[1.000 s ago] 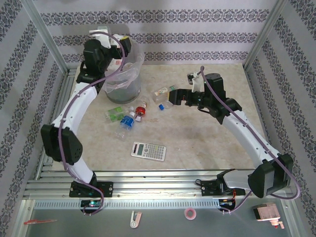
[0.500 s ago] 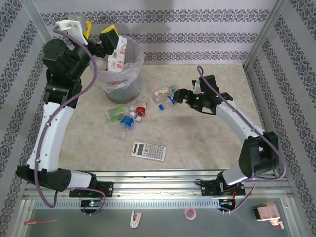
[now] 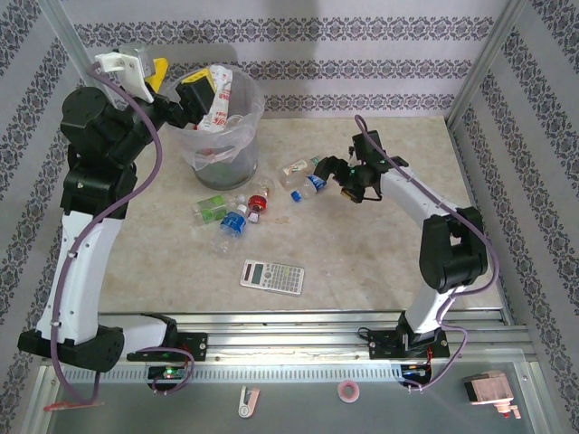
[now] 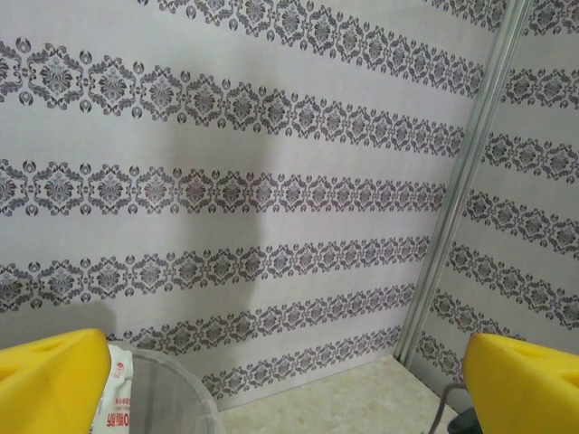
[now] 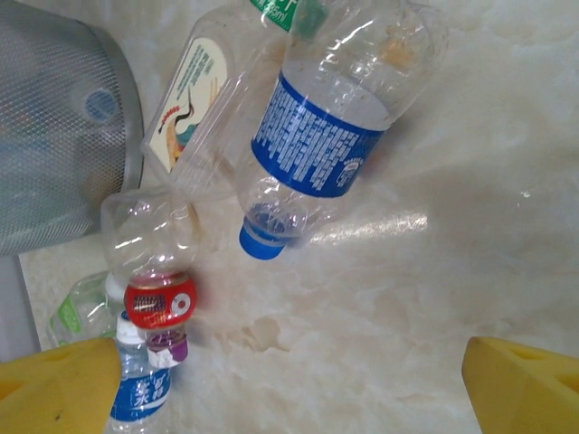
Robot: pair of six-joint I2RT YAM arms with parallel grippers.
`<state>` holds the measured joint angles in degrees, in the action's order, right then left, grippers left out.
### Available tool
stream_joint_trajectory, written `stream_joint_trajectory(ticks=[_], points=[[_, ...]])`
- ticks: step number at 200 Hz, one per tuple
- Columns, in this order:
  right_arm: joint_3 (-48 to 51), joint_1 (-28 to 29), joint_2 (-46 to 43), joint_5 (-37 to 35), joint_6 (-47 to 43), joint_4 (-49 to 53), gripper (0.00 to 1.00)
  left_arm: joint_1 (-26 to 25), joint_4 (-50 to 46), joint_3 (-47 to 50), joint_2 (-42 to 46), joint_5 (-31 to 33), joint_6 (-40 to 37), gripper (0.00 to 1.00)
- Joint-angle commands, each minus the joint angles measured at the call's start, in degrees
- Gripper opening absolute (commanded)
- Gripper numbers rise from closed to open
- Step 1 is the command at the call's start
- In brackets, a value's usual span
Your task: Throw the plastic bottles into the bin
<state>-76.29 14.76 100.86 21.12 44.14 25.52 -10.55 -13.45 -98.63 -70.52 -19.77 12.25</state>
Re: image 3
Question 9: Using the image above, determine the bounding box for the white red print label bottle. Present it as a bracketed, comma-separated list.
[195, 64, 238, 134]

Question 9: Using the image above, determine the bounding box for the orange green label bottle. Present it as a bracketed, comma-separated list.
[280, 156, 323, 187]

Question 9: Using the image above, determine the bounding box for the clear plastic bin liner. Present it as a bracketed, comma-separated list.
[161, 62, 267, 172]

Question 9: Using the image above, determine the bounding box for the grey metal mesh bin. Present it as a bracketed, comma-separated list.
[162, 62, 267, 192]

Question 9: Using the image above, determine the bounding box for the clear round bottle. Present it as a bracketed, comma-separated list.
[250, 174, 277, 199]

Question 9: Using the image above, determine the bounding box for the blue label white cap bottle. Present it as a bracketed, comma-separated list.
[208, 203, 251, 259]

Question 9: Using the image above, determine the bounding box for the white scientific calculator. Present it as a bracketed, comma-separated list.
[239, 259, 306, 297]

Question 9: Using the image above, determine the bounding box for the green label clear bottle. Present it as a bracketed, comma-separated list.
[192, 193, 249, 226]

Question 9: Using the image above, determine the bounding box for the small black controller board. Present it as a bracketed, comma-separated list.
[147, 365, 188, 381]
[400, 363, 432, 379]

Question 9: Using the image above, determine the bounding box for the pink tape roll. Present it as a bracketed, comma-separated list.
[337, 380, 363, 403]

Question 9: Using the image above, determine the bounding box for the pink block device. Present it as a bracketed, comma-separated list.
[463, 370, 521, 421]

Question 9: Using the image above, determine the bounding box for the white pink cutter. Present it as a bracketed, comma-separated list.
[237, 385, 261, 420]

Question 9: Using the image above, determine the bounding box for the red pen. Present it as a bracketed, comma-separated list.
[43, 401, 107, 413]

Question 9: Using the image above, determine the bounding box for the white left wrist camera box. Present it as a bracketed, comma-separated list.
[93, 44, 157, 103]

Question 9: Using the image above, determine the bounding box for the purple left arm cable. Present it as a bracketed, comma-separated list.
[49, 62, 196, 406]

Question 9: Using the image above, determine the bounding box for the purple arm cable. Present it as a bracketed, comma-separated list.
[354, 114, 502, 393]
[49, 62, 196, 406]

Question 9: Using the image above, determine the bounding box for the aluminium corner post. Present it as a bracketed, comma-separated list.
[38, 0, 130, 137]
[445, 0, 529, 131]

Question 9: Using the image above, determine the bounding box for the aluminium side rail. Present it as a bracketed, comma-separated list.
[450, 126, 520, 326]

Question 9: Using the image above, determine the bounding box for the short black cable loop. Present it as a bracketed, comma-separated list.
[356, 324, 379, 347]

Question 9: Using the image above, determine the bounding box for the aluminium frame cross rail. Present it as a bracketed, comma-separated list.
[44, 309, 542, 363]

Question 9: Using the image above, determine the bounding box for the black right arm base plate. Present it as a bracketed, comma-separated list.
[368, 329, 451, 362]

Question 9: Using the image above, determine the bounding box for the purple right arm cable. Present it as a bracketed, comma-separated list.
[354, 114, 502, 393]

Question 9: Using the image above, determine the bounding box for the slotted metal cable duct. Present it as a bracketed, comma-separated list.
[61, 365, 404, 384]

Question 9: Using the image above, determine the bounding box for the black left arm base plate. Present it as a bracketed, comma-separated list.
[126, 332, 209, 363]

